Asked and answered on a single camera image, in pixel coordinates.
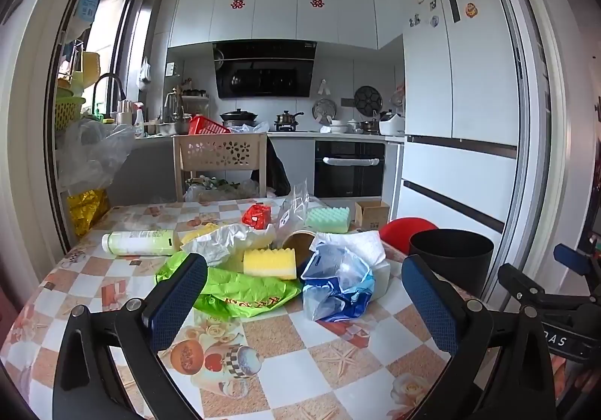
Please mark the red snack packet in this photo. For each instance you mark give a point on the red snack packet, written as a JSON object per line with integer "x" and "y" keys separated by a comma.
{"x": 256, "y": 215}

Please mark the white pot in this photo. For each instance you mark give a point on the white pot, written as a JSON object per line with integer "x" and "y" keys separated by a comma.
{"x": 338, "y": 126}

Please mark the blue plastic bag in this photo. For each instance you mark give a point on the blue plastic bag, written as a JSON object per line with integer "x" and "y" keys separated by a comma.
{"x": 328, "y": 295}

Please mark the gold foil bag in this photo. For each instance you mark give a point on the gold foil bag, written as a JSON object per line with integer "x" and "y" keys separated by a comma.
{"x": 87, "y": 208}

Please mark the glass kettle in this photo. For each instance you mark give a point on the glass kettle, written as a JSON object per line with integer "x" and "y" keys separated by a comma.
{"x": 173, "y": 112}

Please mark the checkered tablecloth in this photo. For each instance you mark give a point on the checkered tablecloth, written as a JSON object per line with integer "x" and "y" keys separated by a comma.
{"x": 291, "y": 368}

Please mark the large clear plastic bag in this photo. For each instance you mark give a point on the large clear plastic bag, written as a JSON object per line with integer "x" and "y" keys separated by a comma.
{"x": 94, "y": 152}

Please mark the white spray bottle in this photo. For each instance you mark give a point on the white spray bottle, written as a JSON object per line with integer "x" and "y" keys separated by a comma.
{"x": 139, "y": 124}

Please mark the white utensil holder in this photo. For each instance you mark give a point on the white utensil holder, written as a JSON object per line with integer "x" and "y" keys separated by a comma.
{"x": 123, "y": 114}

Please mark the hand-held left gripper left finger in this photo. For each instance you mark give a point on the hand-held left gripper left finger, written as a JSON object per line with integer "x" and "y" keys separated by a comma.
{"x": 176, "y": 302}

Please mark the white upper cabinets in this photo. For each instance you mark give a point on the white upper cabinets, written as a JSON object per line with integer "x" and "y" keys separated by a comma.
{"x": 277, "y": 11}

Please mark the black faucet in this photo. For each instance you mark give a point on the black faucet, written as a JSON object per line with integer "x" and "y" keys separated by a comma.
{"x": 111, "y": 75}

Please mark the silver plastic wrapper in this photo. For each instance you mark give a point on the silver plastic wrapper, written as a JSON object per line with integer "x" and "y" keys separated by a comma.
{"x": 220, "y": 242}

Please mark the yellow sponge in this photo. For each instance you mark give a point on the yellow sponge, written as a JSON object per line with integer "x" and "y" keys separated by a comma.
{"x": 270, "y": 264}

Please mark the yellow wrapper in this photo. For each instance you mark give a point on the yellow wrapper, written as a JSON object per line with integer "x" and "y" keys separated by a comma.
{"x": 197, "y": 233}

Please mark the beige storage cart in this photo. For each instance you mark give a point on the beige storage cart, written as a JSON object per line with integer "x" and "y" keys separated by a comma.
{"x": 220, "y": 152}

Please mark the round black tray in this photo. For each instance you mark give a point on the round black tray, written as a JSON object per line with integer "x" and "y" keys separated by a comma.
{"x": 368, "y": 98}

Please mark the red plastic stool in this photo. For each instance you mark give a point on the red plastic stool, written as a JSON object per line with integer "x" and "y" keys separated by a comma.
{"x": 404, "y": 230}

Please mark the yellow plastic container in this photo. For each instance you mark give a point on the yellow plastic container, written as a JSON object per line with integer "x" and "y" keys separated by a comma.
{"x": 91, "y": 68}

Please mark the red plastic basket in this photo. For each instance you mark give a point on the red plastic basket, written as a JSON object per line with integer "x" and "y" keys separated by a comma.
{"x": 204, "y": 125}

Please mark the black garbage bag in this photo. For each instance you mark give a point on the black garbage bag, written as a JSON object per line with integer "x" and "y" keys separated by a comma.
{"x": 277, "y": 176}

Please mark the black wok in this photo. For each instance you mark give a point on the black wok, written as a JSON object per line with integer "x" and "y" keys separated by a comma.
{"x": 238, "y": 115}

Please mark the red paper decal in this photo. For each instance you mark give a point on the red paper decal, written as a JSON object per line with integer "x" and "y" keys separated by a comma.
{"x": 238, "y": 3}
{"x": 317, "y": 2}

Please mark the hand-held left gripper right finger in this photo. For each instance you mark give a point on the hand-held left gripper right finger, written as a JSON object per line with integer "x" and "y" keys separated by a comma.
{"x": 432, "y": 302}

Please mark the cardboard box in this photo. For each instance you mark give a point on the cardboard box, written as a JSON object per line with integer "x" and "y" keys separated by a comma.
{"x": 373, "y": 215}

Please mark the black range hood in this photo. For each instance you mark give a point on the black range hood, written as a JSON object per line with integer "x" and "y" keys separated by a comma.
{"x": 263, "y": 72}

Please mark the window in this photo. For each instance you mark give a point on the window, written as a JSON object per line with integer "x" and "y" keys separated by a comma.
{"x": 110, "y": 25}

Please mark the black built-in oven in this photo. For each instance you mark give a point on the black built-in oven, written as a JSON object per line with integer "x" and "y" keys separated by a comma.
{"x": 347, "y": 180}

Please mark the small clear plastic bag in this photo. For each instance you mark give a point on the small clear plastic bag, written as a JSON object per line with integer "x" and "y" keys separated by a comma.
{"x": 293, "y": 208}

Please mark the brown paper cup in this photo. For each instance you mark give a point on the brown paper cup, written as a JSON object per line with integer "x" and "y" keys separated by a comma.
{"x": 298, "y": 244}

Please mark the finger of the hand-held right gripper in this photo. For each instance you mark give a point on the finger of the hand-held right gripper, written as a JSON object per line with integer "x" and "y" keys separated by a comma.
{"x": 570, "y": 258}
{"x": 514, "y": 279}

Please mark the spice shelf rack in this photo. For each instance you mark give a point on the spice shelf rack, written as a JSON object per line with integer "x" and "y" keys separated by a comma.
{"x": 195, "y": 96}

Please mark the black trash bin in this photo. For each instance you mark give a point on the black trash bin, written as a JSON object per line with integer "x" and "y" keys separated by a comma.
{"x": 450, "y": 260}

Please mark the green white lotion bottle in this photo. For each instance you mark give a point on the green white lotion bottle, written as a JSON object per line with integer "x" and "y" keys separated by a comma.
{"x": 136, "y": 242}

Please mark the green sponge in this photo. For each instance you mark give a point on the green sponge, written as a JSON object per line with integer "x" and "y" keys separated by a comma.
{"x": 328, "y": 219}

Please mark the white hanging bag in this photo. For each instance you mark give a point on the white hanging bag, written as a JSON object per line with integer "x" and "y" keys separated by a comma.
{"x": 145, "y": 72}

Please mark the yellow-green plastic basket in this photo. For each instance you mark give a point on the yellow-green plastic basket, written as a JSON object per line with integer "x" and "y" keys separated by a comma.
{"x": 68, "y": 112}

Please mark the white rice cooker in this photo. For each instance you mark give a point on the white rice cooker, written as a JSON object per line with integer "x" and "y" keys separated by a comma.
{"x": 392, "y": 124}

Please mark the bag of vegetables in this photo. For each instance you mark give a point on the bag of vegetables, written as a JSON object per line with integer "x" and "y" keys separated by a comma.
{"x": 216, "y": 187}

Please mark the white refrigerator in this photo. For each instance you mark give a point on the white refrigerator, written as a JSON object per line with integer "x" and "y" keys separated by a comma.
{"x": 469, "y": 86}

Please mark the green plastic bag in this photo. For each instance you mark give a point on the green plastic bag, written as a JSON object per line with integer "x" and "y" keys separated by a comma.
{"x": 244, "y": 291}

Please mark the round patterned plate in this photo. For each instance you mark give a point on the round patterned plate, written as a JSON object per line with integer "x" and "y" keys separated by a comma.
{"x": 324, "y": 109}

